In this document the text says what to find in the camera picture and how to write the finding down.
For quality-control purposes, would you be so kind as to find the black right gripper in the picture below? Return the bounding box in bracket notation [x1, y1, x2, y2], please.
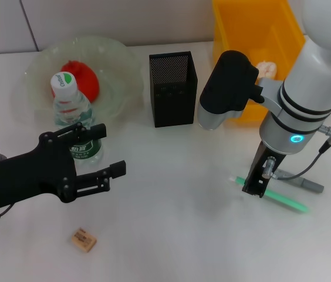
[242, 140, 286, 199]

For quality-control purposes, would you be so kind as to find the pale green glass fruit plate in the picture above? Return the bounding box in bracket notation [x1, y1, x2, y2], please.
[23, 36, 144, 122]

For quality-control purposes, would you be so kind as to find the grey marker pen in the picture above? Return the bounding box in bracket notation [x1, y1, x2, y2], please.
[282, 173, 325, 195]

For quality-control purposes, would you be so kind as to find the right wrist silver connector plug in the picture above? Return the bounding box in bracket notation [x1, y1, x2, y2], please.
[263, 156, 277, 179]

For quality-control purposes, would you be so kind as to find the black mesh pen holder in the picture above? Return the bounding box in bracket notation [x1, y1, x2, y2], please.
[148, 51, 199, 128]

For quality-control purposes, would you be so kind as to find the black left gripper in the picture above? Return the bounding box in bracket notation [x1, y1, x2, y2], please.
[0, 122, 127, 211]

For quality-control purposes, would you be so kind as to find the red-orange fruit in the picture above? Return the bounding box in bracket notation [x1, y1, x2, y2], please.
[50, 59, 100, 104]

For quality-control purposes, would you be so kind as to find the white paper ball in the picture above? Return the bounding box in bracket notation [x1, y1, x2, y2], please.
[255, 60, 279, 79]

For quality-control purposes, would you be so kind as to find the clear bottle with green label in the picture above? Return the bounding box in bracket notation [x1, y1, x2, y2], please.
[50, 71, 104, 167]

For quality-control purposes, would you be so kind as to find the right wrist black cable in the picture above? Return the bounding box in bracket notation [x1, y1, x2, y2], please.
[272, 137, 331, 180]

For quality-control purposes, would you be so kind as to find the mint green pen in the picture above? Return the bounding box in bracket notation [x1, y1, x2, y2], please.
[228, 174, 310, 216]

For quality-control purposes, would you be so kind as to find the yellow plastic bin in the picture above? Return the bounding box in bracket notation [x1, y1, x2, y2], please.
[211, 0, 307, 123]

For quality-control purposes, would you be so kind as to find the tan rectangular eraser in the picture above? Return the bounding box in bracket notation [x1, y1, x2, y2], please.
[66, 226, 98, 254]

